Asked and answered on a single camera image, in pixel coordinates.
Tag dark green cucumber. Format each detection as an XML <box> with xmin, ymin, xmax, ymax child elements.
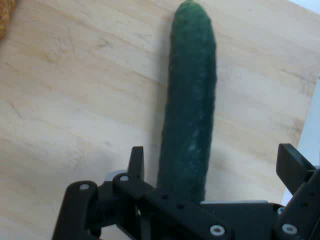
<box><xmin>156</xmin><ymin>0</ymin><xmax>218</xmax><ymax>204</ymax></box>

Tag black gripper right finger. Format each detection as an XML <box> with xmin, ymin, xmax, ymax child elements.
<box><xmin>273</xmin><ymin>143</ymin><xmax>320</xmax><ymax>240</ymax></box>

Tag woven wicker basket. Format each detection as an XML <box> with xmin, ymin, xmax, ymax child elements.
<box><xmin>0</xmin><ymin>0</ymin><xmax>17</xmax><ymax>42</ymax></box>

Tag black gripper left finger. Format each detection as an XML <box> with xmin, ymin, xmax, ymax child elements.
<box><xmin>51</xmin><ymin>146</ymin><xmax>232</xmax><ymax>240</ymax></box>

